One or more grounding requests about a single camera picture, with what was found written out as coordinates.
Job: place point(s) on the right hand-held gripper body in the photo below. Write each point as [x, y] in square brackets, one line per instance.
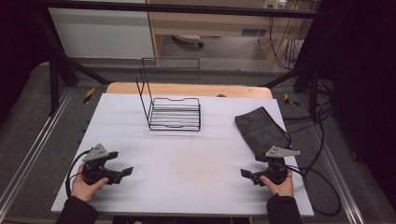
[275, 171]

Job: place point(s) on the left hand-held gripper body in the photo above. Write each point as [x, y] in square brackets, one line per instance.
[95, 169]

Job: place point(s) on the dark grey towel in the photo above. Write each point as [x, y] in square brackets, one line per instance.
[261, 129]

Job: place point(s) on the person's right hand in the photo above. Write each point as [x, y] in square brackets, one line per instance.
[281, 186]

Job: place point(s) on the person's left hand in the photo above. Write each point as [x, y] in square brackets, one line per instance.
[82, 188]

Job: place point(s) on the yellow black tape strip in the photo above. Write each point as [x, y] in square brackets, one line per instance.
[290, 100]
[89, 95]

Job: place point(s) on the black metal stand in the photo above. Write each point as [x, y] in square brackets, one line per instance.
[306, 81]
[59, 71]

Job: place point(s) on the dark curtain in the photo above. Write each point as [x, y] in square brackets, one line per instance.
[18, 46]
[364, 93]

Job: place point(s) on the white cabinet panel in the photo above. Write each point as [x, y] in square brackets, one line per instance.
[102, 34]

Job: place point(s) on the office chair base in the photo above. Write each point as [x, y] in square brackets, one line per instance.
[188, 39]

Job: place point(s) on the wooden desk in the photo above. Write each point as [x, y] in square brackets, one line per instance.
[211, 23]

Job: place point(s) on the white power strip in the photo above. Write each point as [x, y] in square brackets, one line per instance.
[274, 3]

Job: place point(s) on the aluminium rail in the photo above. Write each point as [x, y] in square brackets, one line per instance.
[34, 149]
[339, 180]

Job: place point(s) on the black metal frame bar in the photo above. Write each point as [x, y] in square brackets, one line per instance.
[186, 8]

